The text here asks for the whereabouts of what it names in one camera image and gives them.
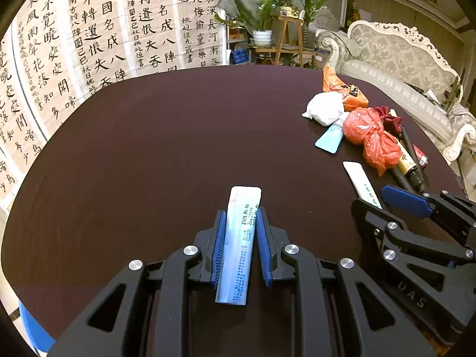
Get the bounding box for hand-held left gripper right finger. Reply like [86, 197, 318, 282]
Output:
[256, 207, 437, 357]

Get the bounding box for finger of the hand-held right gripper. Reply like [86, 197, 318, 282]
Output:
[351, 197, 476, 266]
[382, 184, 476, 248]

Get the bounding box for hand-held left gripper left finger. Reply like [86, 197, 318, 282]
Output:
[46, 209, 227, 357]

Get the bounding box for light blue tube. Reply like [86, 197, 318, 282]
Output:
[215, 185, 262, 306]

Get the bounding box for black bottle with brown label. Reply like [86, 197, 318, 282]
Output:
[394, 128, 427, 194]

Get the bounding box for white tube with green print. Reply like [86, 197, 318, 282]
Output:
[342, 161, 383, 209]

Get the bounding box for small red packet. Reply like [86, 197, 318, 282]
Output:
[414, 145, 431, 167]

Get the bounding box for red plastic bag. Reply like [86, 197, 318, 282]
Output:
[342, 107, 403, 177]

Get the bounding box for dark red ribbon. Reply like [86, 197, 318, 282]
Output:
[372, 106, 405, 135]

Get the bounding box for teal tube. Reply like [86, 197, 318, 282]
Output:
[314, 113, 349, 154]

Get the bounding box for white papers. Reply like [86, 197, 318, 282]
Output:
[424, 88, 446, 109]

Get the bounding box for small wooden stand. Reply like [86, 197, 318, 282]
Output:
[444, 75, 464, 113]

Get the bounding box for white crumpled plastic bag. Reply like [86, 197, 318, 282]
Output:
[301, 91, 346, 127]

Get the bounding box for orange snack bag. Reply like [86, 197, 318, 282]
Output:
[322, 65, 369, 113]

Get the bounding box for ornate grey sofa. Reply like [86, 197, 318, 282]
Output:
[315, 20, 476, 163]

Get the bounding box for ornate grey armchair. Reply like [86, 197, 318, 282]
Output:
[316, 7, 349, 33]

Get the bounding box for wooden plant stand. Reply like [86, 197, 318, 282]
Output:
[254, 15, 317, 69]

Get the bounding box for metal shelf rack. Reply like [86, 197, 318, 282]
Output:
[224, 26, 254, 66]

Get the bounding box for blue plastic object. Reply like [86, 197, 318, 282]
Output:
[18, 299, 57, 357]

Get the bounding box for white flower pot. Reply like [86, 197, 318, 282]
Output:
[252, 30, 273, 47]

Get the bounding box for tall green plant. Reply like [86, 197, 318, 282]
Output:
[297, 0, 328, 50]

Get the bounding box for green leafy plant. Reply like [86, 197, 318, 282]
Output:
[214, 0, 298, 35]

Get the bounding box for wall of calligraphy sheets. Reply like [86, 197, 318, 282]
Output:
[0, 0, 230, 212]

